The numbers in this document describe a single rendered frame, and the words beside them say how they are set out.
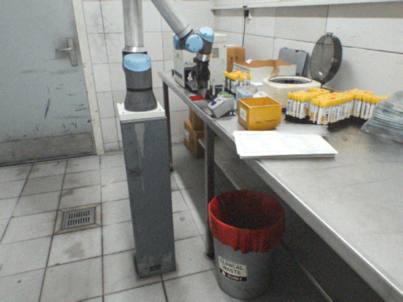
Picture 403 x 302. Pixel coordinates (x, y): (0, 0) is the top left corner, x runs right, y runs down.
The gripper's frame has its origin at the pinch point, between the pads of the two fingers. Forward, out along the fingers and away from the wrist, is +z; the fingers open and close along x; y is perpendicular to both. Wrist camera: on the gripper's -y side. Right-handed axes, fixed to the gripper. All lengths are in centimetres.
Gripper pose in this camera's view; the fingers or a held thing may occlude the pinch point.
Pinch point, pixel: (197, 85)
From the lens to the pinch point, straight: 187.4
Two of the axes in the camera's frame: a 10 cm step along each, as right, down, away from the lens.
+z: -1.3, 6.1, 7.8
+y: 2.6, 7.8, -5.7
